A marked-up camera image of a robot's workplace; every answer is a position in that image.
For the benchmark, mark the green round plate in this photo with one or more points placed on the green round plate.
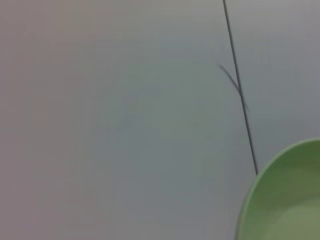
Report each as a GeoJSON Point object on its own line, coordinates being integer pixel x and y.
{"type": "Point", "coordinates": [287, 200]}

